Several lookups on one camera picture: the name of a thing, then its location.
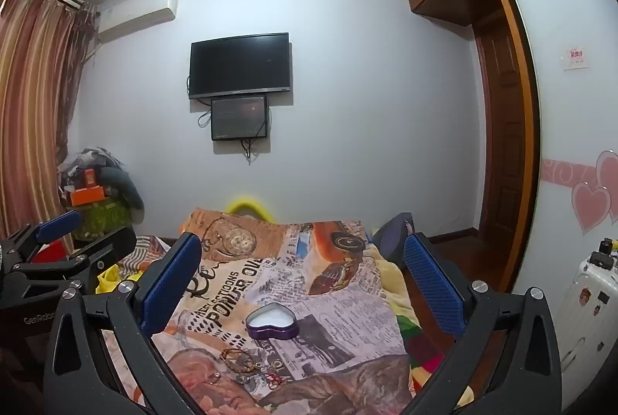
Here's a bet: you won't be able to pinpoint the small black wall monitor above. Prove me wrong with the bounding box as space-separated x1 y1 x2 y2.
211 95 269 142

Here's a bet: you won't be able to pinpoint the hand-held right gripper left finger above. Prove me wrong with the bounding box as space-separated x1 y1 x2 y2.
43 232 204 415

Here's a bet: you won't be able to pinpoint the purple heart-shaped jewelry box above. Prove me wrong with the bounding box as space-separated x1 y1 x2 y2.
246 303 299 341

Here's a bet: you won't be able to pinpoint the striped curtain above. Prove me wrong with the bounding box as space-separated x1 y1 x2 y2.
0 0 100 252

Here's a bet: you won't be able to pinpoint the green patterned cloth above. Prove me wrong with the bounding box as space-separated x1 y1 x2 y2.
72 198 134 243

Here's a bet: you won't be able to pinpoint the striped brown cloth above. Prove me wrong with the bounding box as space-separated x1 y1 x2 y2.
116 235 171 277

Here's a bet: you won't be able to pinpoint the white heart-print wardrobe door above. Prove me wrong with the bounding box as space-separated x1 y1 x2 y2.
492 0 618 348

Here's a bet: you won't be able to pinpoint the black wall television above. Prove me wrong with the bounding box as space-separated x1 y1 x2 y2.
188 33 292 101

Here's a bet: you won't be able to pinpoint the flat orange box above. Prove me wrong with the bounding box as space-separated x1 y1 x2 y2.
68 185 107 207

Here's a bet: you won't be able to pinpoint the brown wooden door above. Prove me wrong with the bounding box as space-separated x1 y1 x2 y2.
470 8 528 248

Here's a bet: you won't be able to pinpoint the printed blanket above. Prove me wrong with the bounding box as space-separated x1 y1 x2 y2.
99 207 445 415

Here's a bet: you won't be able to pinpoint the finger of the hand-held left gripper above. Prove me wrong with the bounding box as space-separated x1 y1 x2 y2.
0 209 82 269
10 226 138 296

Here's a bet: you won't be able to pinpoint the red and white sticker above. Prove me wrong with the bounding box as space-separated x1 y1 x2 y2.
563 45 589 71

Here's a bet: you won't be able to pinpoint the white air conditioner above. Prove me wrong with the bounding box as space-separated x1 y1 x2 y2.
98 0 180 34

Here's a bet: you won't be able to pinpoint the silver chain necklace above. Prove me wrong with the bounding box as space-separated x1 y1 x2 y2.
236 364 265 386

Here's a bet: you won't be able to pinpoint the dark blue bag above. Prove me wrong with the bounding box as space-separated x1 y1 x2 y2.
371 212 417 272

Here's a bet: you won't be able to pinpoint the yellow garment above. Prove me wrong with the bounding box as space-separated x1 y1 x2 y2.
95 264 124 296

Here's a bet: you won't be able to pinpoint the white suitcase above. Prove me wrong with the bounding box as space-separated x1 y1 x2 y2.
557 250 618 399

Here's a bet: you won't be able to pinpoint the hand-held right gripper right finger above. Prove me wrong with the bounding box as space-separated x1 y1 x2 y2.
401 232 564 415

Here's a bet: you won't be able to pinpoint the bracelets and jewellery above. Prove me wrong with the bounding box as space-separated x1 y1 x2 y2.
221 347 255 370

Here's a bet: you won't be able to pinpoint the black monitor cables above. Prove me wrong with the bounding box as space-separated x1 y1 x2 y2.
240 137 258 166

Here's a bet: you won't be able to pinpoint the pile of clothes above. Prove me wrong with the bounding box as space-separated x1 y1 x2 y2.
57 147 146 214

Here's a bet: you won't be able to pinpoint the small black device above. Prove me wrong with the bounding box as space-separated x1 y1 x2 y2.
591 238 617 270

